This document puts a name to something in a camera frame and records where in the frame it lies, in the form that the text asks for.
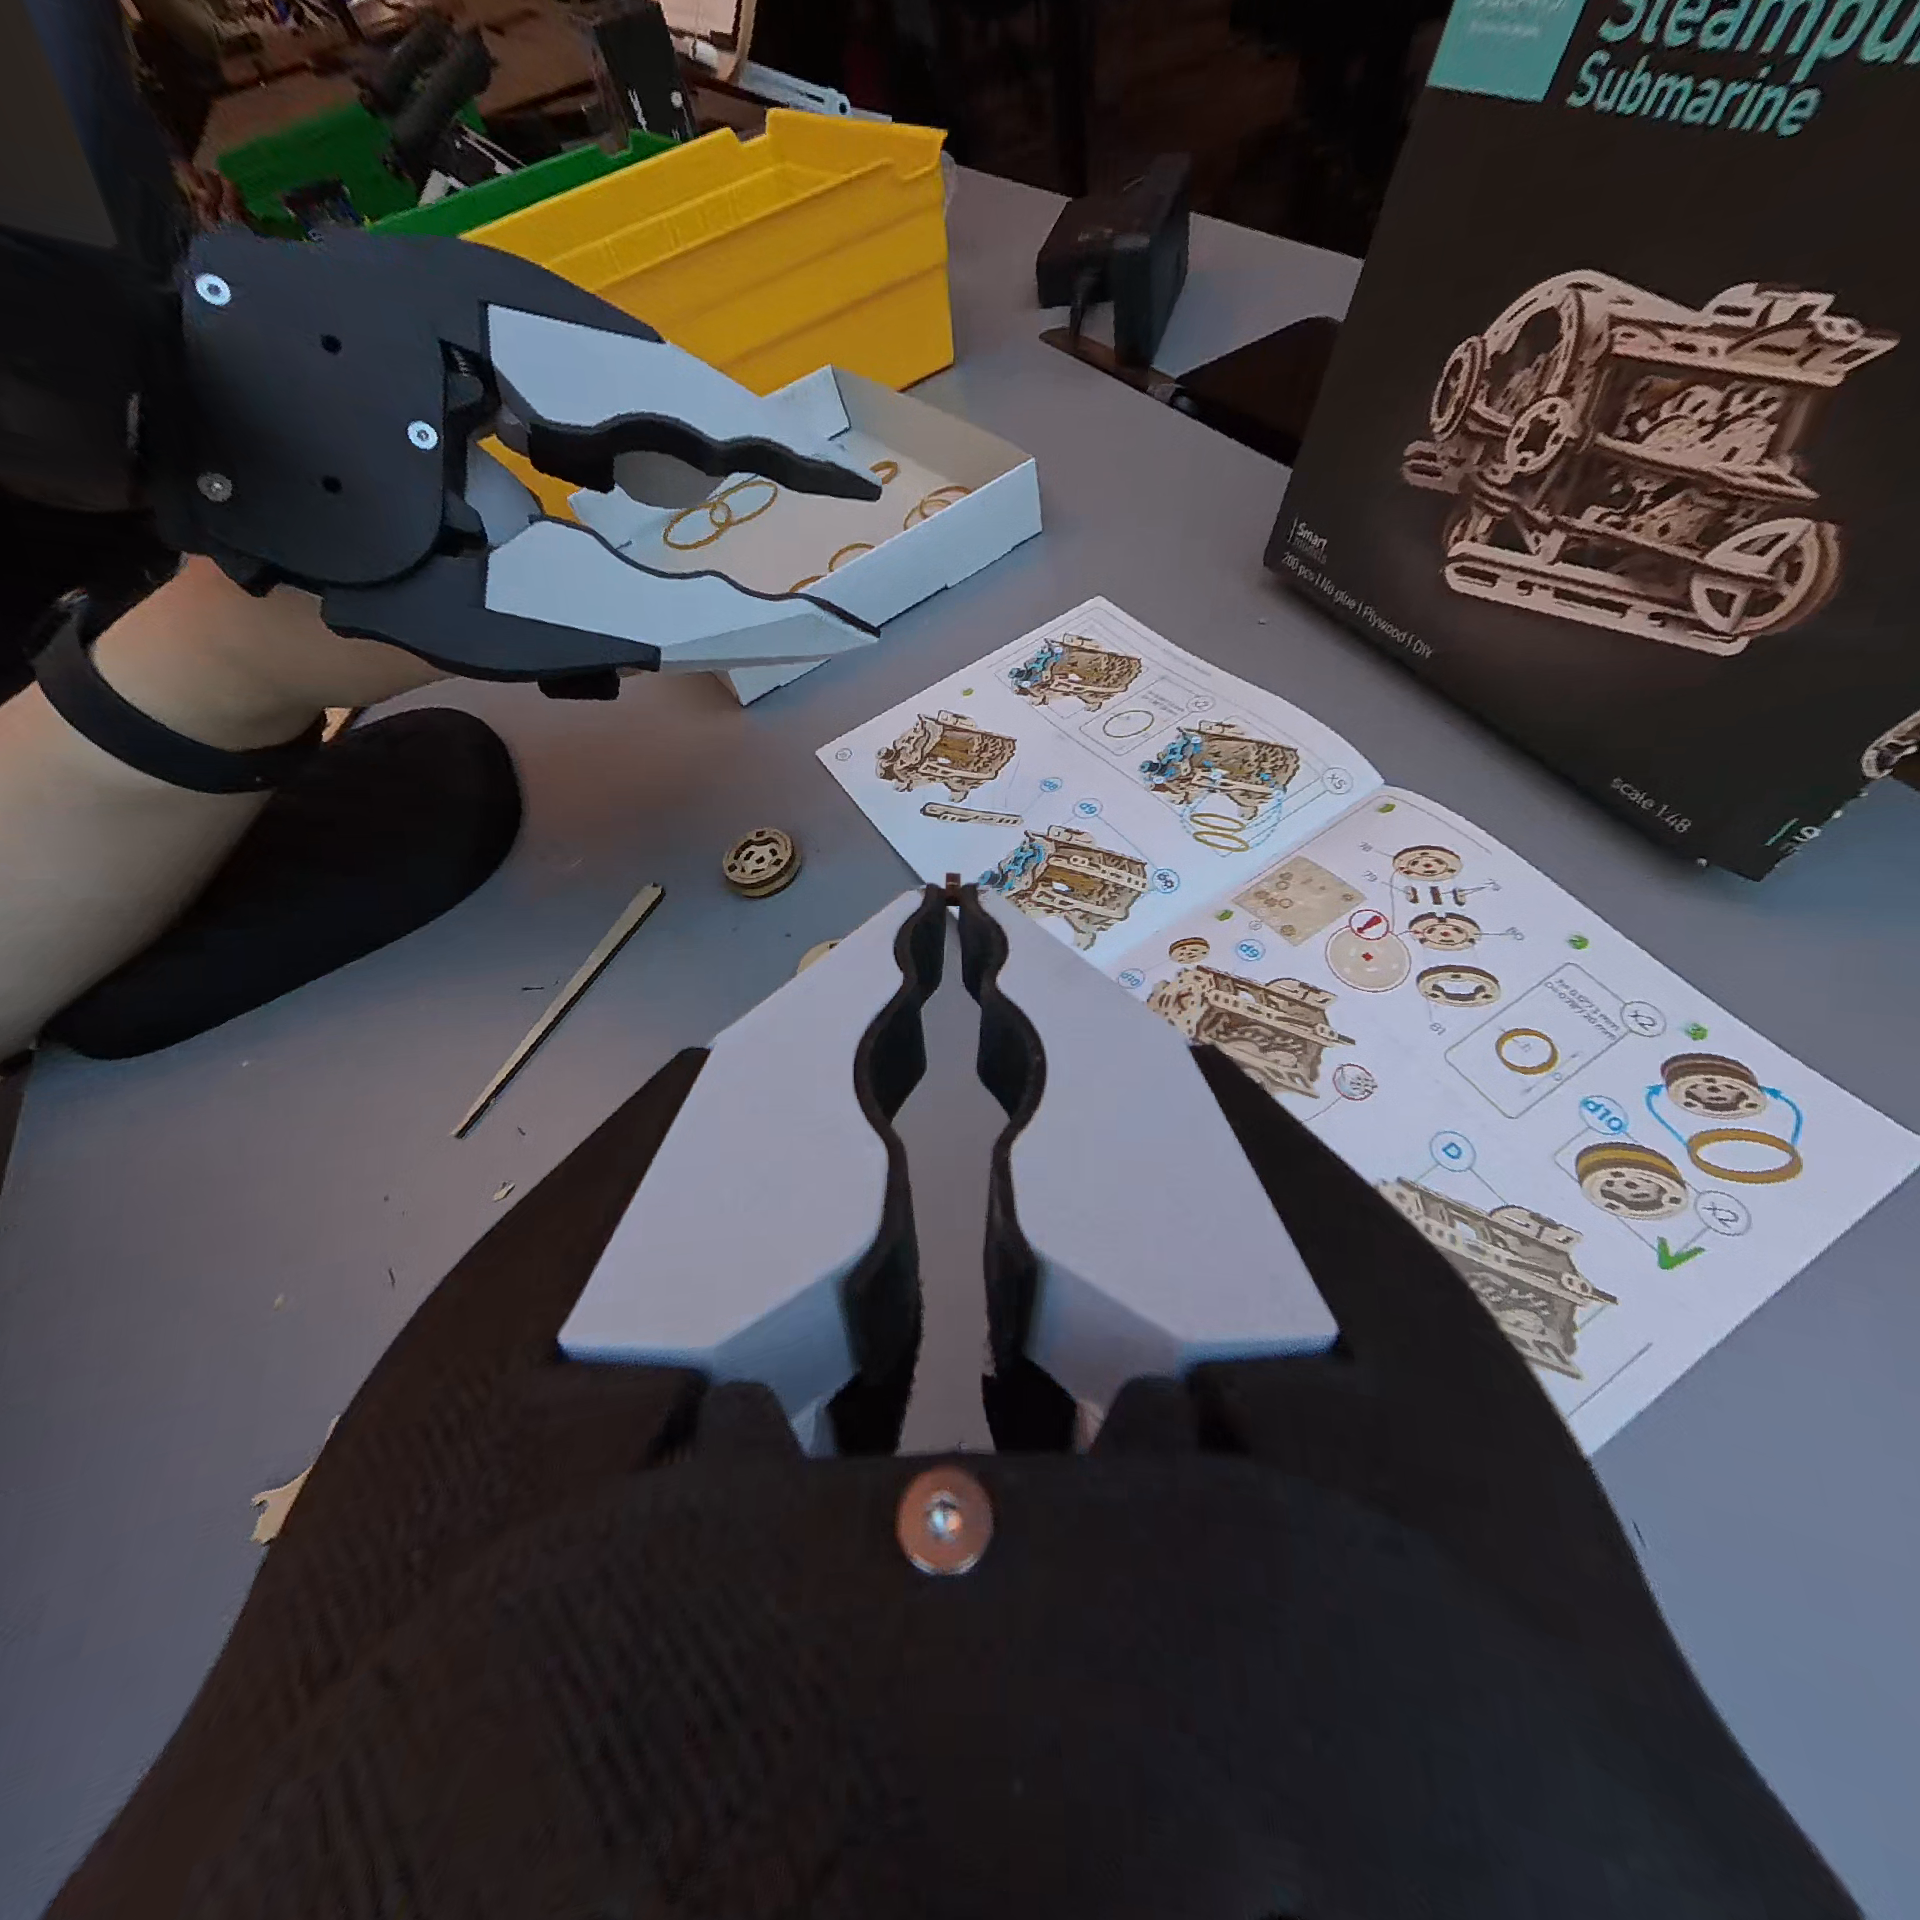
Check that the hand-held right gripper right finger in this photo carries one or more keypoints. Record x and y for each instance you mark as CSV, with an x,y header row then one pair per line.
x,y
1155,1230

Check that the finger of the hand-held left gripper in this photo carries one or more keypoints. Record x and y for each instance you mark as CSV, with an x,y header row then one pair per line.
x,y
629,383
598,592

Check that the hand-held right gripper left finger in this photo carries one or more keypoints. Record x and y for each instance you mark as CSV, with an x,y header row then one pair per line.
x,y
750,1200

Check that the round wooden disc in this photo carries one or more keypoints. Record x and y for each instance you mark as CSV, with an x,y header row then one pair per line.
x,y
819,955

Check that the person's left forearm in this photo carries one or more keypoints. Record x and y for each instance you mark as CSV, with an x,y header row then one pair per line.
x,y
90,868

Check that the person's left hand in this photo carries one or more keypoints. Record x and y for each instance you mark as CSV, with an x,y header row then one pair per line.
x,y
225,646

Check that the group of golden rings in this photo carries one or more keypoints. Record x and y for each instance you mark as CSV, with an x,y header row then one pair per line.
x,y
697,529

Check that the yellow plastic bin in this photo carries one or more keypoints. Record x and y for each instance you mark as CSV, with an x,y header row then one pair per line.
x,y
809,255

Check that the green plastic bin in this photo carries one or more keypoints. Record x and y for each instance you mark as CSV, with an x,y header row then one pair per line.
x,y
300,164

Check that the thin wooden stick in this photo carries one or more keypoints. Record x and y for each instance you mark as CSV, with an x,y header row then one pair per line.
x,y
557,1009

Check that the wooden wheel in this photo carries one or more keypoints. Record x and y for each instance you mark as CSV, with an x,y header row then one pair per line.
x,y
762,860

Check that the black cylindrical tool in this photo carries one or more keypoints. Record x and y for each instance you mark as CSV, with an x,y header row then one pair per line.
x,y
427,82

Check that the white cardboard tray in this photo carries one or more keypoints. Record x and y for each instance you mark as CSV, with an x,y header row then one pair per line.
x,y
961,556

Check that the black wristband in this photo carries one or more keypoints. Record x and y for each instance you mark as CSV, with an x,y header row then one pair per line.
x,y
149,734

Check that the black cushioned wrist rest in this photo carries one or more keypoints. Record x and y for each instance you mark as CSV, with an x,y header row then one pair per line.
x,y
358,868

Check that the illustrated instruction booklet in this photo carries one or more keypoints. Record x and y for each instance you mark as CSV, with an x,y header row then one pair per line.
x,y
1349,840

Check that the pale wood scrap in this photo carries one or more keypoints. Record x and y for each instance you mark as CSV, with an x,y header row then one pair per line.
x,y
276,1499

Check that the black flat device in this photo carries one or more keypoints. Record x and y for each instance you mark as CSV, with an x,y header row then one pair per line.
x,y
1260,390

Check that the black model kit box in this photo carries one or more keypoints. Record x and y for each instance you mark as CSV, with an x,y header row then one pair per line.
x,y
1499,224

